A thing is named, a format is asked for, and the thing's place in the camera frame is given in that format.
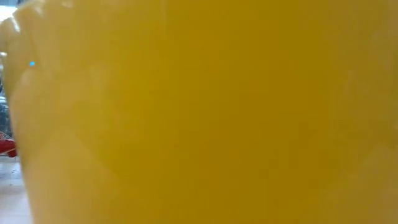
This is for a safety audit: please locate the yellow plastic bowl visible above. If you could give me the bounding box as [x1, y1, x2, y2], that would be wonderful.
[0, 0, 398, 224]

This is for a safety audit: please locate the orange instant noodle packet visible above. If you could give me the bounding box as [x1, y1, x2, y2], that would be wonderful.
[0, 130, 18, 158]

